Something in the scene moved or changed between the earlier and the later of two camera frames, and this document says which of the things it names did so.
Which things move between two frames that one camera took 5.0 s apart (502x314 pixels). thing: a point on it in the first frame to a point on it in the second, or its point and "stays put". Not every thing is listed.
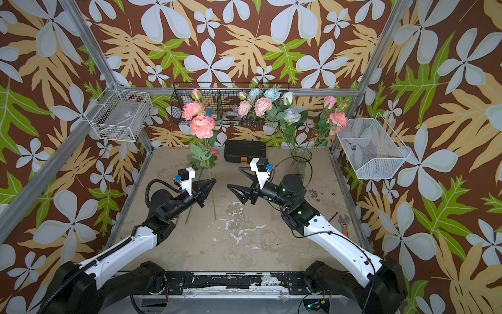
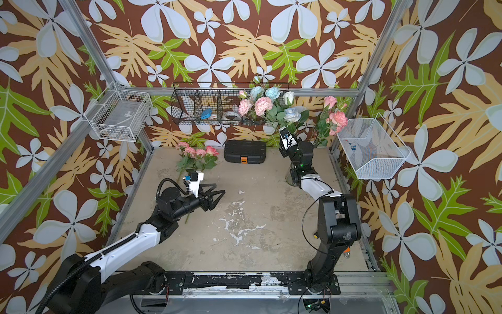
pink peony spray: x=202 y=125 to x=187 y=161
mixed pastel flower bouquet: x=272 y=106 stays put
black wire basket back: x=219 y=100 stays put
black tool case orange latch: x=243 y=152 stays put
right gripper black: x=251 y=193 to x=284 y=152
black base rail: x=295 y=280 stays put
